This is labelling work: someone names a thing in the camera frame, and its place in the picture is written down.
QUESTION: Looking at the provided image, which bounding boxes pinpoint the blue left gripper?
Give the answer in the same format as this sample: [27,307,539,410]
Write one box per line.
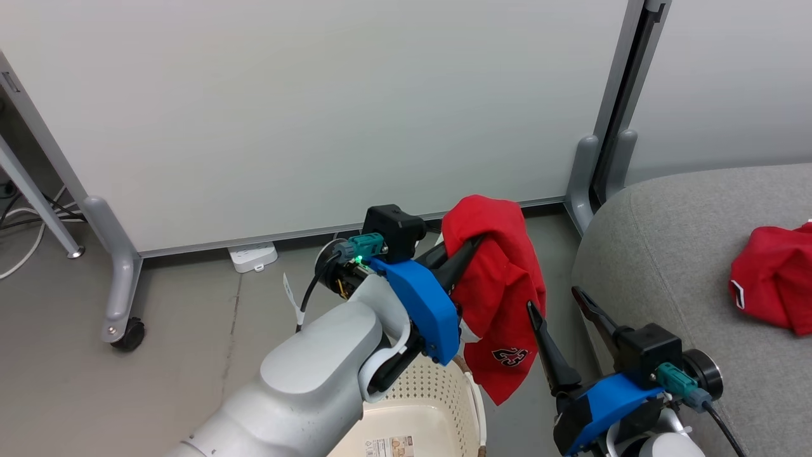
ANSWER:
[370,234,488,366]

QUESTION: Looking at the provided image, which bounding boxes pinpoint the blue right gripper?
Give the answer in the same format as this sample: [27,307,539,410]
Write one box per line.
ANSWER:
[526,285,667,457]

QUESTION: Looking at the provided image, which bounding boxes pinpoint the red jersey with number 23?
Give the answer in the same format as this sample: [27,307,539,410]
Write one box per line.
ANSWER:
[440,194,547,406]

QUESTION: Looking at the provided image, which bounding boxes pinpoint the grey fabric sofa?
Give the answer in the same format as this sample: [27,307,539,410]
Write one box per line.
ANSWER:
[570,163,812,457]

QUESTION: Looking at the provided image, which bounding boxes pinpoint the cream perforated laundry basket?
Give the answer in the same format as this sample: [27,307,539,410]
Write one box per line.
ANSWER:
[326,354,488,457]

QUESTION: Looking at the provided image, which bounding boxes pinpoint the grey partition foot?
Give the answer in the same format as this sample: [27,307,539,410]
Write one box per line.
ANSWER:
[564,134,601,237]
[605,129,639,202]

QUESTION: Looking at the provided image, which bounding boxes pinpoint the large white partition panel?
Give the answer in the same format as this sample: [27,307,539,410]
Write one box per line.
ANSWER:
[0,0,637,260]

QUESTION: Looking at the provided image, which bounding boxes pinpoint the white power strip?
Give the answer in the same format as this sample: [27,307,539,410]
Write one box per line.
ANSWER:
[228,242,279,274]

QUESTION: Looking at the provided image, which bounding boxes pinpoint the crumpled red garment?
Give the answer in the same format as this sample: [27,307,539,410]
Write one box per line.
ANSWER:
[728,221,812,337]

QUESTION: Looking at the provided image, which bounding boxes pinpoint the narrow white partition panel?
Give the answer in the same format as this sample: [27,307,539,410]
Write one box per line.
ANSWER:
[625,0,812,186]

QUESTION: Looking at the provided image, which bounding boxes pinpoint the black caster wheel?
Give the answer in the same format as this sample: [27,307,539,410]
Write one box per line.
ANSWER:
[110,317,146,352]

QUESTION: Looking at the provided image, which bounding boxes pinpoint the grey table leg with caster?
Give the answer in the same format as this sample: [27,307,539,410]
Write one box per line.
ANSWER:
[81,195,144,344]

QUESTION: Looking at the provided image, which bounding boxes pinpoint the grey metal table leg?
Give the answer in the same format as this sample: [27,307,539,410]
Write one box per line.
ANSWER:
[0,135,87,260]

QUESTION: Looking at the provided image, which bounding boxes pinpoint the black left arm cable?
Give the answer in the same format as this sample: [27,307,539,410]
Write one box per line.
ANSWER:
[294,251,344,334]

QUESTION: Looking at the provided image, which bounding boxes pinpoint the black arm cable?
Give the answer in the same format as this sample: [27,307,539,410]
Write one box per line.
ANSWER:
[294,251,344,334]
[697,388,749,457]

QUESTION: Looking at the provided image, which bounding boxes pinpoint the white cable tag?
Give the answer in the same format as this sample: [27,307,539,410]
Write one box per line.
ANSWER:
[282,272,306,326]

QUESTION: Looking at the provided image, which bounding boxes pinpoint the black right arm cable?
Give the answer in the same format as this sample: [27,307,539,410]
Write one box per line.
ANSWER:
[697,388,749,457]

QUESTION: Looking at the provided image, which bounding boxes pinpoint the black floor cables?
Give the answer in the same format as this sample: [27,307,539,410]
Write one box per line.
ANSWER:
[0,188,88,230]

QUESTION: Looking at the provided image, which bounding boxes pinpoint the tangled white floor cable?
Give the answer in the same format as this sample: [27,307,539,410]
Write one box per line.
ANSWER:
[0,184,69,281]

